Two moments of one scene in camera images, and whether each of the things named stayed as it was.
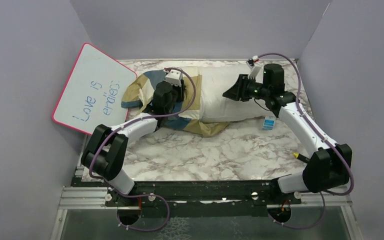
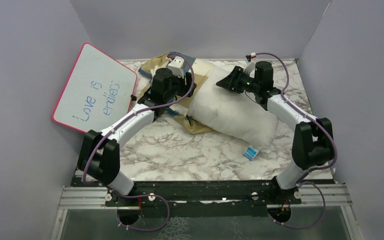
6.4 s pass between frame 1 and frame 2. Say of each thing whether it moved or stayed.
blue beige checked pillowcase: moved
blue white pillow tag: moved
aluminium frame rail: stayed
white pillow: moved
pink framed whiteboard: stayed
